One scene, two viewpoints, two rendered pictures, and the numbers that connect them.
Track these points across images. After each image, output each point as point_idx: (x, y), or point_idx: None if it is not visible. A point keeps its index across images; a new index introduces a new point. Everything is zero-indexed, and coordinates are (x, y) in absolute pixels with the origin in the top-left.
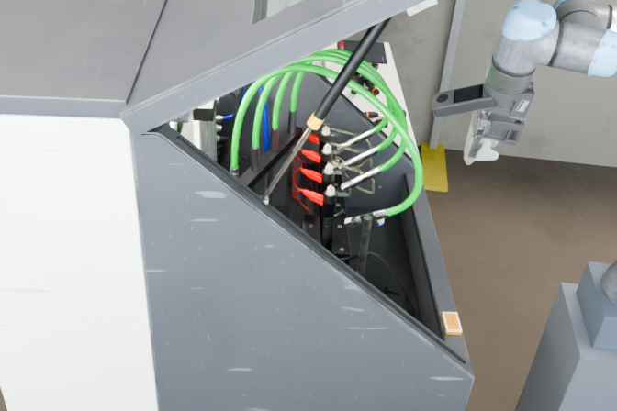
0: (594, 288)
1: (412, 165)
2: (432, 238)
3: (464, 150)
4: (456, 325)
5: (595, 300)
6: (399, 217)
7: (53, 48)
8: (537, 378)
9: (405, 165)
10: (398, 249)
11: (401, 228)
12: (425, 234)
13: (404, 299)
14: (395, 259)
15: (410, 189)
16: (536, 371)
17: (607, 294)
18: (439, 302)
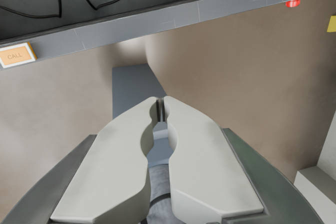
0: (158, 158)
1: None
2: (169, 23)
3: (175, 100)
4: (9, 61)
5: (149, 158)
6: None
7: None
8: (151, 95)
9: None
10: None
11: None
12: (175, 12)
13: None
14: None
15: None
16: (156, 94)
17: (150, 168)
18: (53, 37)
